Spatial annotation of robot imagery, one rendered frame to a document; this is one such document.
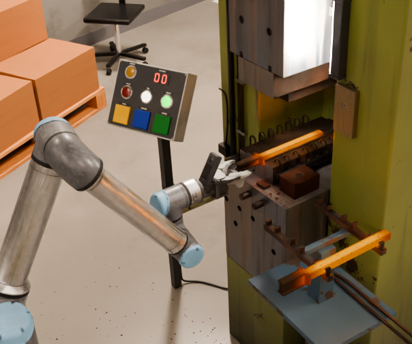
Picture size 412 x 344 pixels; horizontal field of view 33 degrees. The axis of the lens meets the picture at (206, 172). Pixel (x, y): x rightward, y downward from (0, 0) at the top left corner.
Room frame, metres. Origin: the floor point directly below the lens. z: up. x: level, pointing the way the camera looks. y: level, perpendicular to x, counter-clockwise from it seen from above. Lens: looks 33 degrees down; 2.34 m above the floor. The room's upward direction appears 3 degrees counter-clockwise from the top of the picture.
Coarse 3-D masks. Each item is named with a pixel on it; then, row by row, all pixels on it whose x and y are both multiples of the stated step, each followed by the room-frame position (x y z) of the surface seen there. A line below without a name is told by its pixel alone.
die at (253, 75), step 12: (240, 60) 2.27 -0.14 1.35; (240, 72) 2.27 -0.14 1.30; (252, 72) 2.21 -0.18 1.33; (264, 72) 2.16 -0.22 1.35; (300, 72) 2.18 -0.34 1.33; (312, 72) 2.21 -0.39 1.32; (324, 72) 2.24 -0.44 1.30; (252, 84) 2.21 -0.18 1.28; (264, 84) 2.16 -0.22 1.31; (276, 84) 2.12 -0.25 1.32; (288, 84) 2.15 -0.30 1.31; (300, 84) 2.18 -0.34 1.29; (312, 84) 2.21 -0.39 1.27; (276, 96) 2.12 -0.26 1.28
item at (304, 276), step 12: (372, 240) 1.64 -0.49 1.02; (384, 240) 1.65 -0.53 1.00; (348, 252) 1.59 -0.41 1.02; (360, 252) 1.60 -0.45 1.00; (324, 264) 1.54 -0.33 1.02; (336, 264) 1.55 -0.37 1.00; (288, 276) 1.48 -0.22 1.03; (300, 276) 1.48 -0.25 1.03; (312, 276) 1.50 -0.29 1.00; (288, 288) 1.47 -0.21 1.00
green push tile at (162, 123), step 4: (156, 116) 2.48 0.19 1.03; (160, 116) 2.48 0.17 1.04; (164, 116) 2.47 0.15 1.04; (156, 120) 2.48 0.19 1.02; (160, 120) 2.47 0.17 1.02; (164, 120) 2.46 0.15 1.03; (168, 120) 2.45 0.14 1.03; (156, 124) 2.47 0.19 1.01; (160, 124) 2.46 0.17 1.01; (164, 124) 2.45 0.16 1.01; (168, 124) 2.44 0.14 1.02; (152, 128) 2.47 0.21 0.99; (156, 128) 2.46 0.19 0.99; (160, 128) 2.45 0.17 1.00; (164, 128) 2.44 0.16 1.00; (168, 128) 2.44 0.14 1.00; (156, 132) 2.45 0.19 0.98; (160, 132) 2.44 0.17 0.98; (164, 132) 2.43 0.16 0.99
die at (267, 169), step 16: (304, 128) 2.40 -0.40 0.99; (320, 128) 2.37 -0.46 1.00; (256, 144) 2.31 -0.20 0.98; (272, 144) 2.29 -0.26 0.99; (304, 144) 2.26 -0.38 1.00; (320, 144) 2.26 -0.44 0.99; (272, 160) 2.16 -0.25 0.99; (288, 160) 2.16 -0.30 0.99; (304, 160) 2.20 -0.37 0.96; (272, 176) 2.11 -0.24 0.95
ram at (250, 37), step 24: (240, 0) 2.26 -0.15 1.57; (264, 0) 2.16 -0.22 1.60; (288, 0) 2.08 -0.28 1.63; (312, 0) 2.13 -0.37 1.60; (240, 24) 2.27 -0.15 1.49; (264, 24) 2.16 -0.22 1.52; (288, 24) 2.08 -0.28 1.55; (312, 24) 2.14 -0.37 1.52; (240, 48) 2.27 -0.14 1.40; (264, 48) 2.16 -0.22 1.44; (288, 48) 2.08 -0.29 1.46; (312, 48) 2.14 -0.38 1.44; (288, 72) 2.08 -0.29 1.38
